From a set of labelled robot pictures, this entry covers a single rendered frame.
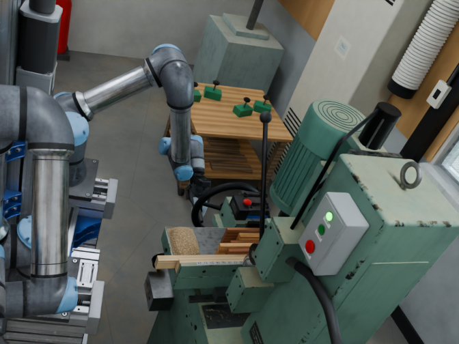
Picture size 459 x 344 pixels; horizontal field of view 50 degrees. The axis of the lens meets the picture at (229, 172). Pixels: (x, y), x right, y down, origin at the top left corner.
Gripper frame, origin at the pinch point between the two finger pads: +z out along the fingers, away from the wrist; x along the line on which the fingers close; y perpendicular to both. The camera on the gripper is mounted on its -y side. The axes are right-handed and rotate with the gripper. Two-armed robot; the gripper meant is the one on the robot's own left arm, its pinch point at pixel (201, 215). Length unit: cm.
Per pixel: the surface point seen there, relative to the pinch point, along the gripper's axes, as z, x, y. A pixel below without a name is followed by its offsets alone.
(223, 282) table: 30.8, 7.8, -35.9
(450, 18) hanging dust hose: -91, -121, -42
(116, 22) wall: -207, -1, 167
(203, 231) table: 12.7, 10.6, -29.0
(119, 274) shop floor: 13, 18, 75
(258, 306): 40, 6, -55
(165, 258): 23, 28, -40
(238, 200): 3.6, -0.1, -36.3
